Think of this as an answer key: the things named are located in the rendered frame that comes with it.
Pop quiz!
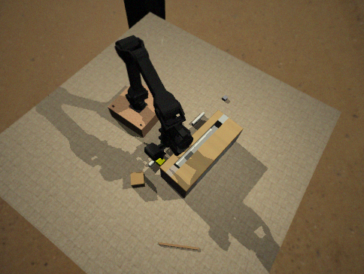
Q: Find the yellow-green block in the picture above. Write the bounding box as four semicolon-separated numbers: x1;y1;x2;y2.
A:
156;158;165;166

